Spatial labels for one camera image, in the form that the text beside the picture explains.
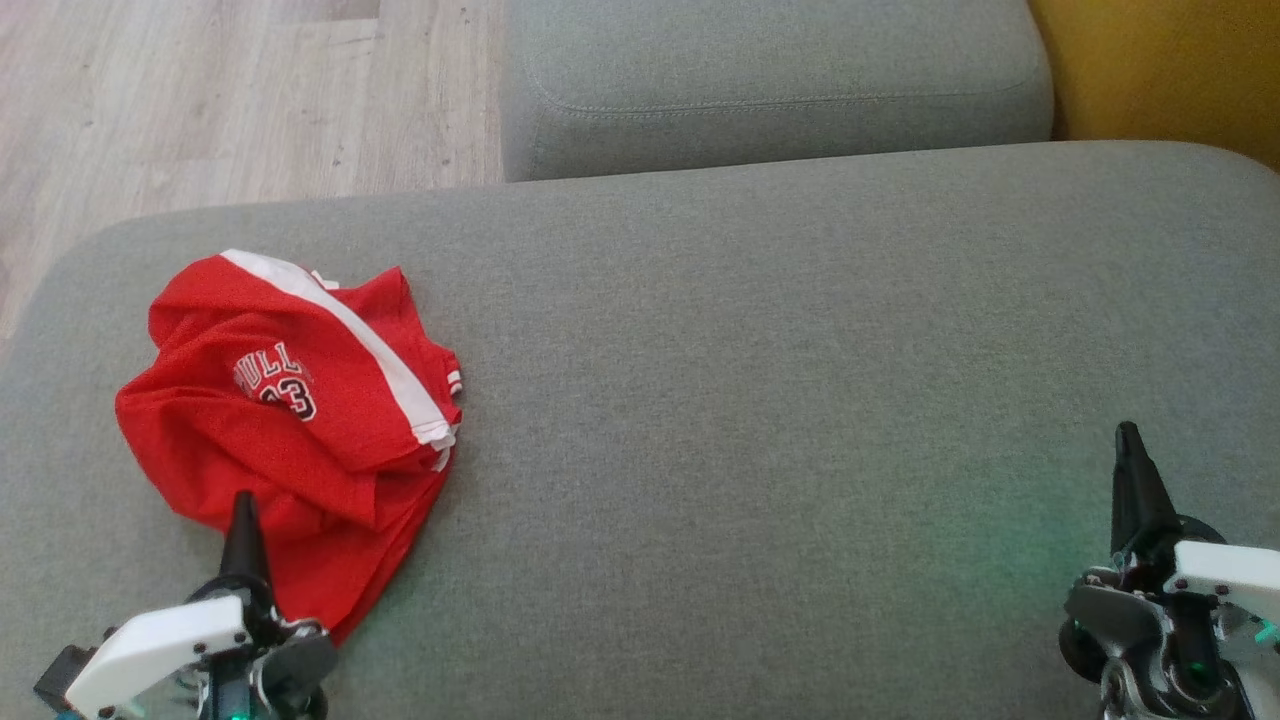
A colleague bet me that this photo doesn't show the large grey sofa seat cushion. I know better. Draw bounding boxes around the large grey sofa seat cushion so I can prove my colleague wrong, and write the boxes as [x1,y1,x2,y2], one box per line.
[0,140,1280,720]

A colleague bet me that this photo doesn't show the wide yellow sofa back cushion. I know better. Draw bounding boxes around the wide yellow sofa back cushion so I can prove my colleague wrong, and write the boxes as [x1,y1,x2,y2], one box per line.
[1028,0,1280,172]

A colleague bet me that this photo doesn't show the grey stitched sofa seat cushion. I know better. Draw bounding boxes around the grey stitched sofa seat cushion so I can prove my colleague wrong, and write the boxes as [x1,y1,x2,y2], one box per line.
[500,0,1056,183]

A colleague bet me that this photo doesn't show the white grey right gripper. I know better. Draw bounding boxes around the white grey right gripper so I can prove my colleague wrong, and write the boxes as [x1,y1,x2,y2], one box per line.
[1060,421,1280,720]

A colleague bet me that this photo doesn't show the red t-shirt with white label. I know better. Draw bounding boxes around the red t-shirt with white label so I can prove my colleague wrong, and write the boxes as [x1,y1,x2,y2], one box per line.
[176,440,453,647]

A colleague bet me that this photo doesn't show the red Bulls basketball shorts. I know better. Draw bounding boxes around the red Bulls basketball shorts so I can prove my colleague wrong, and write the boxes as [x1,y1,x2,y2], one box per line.
[114,249,464,536]

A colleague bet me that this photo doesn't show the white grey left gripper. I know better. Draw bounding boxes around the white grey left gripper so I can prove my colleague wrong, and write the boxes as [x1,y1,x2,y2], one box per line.
[60,489,339,720]

